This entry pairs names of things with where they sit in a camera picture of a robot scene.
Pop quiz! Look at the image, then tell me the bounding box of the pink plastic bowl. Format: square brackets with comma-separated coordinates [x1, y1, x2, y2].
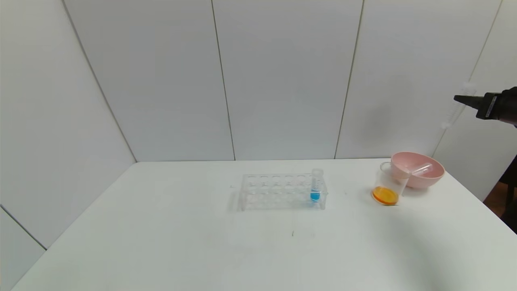
[390, 152, 446, 190]

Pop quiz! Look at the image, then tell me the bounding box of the clear acrylic test tube rack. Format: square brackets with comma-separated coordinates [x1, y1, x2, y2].
[238, 173, 328, 211]

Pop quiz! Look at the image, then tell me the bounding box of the blue pigment test tube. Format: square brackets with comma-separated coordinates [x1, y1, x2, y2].
[311, 168, 324, 203]

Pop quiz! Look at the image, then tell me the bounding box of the clear glass beaker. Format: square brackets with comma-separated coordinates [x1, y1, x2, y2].
[372, 161, 410, 207]

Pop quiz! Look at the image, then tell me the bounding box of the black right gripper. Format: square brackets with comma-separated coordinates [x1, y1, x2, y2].
[453, 86, 517, 126]

